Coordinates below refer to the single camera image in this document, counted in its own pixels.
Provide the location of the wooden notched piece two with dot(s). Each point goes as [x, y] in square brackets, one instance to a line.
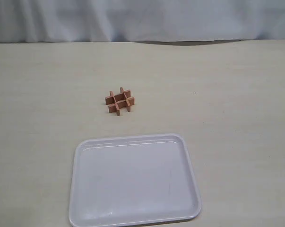
[128, 99]

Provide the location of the wooden notched piece four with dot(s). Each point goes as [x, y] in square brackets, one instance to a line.
[121, 104]

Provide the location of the wooden notched piece three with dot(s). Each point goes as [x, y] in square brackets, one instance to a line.
[118, 97]

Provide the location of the wooden notched piece one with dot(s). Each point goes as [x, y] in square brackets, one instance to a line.
[113, 107]

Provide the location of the white plastic tray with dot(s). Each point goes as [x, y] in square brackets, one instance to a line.
[133, 181]

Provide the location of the white backdrop curtain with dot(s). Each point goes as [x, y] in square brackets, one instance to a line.
[140, 20]

